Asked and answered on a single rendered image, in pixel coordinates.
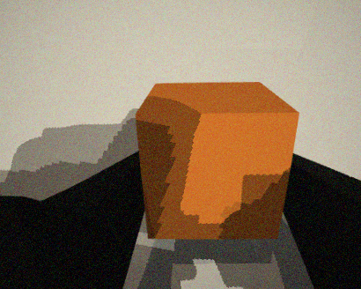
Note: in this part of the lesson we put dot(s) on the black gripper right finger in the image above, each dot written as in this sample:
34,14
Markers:
323,210

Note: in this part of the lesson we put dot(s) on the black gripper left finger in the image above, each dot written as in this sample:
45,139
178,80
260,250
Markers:
81,238

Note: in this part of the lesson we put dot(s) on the orange-brown block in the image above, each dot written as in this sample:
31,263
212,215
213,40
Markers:
215,160

